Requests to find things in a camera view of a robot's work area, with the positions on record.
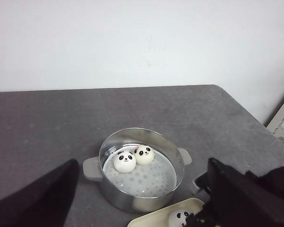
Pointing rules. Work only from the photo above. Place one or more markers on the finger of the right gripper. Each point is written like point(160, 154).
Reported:
point(205, 218)

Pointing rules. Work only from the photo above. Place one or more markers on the cream plastic tray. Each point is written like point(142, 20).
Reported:
point(159, 218)

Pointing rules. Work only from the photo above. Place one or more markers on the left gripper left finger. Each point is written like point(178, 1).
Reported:
point(43, 203)

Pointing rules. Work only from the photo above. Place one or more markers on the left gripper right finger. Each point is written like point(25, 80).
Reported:
point(245, 200)

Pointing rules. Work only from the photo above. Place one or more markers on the white perforated steamer liner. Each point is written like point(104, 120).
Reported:
point(153, 180)

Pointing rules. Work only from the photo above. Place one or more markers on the stainless steel steamer pot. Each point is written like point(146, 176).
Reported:
point(127, 140)

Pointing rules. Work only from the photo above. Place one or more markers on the panda bun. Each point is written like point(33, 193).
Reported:
point(177, 218)
point(124, 161)
point(144, 154)

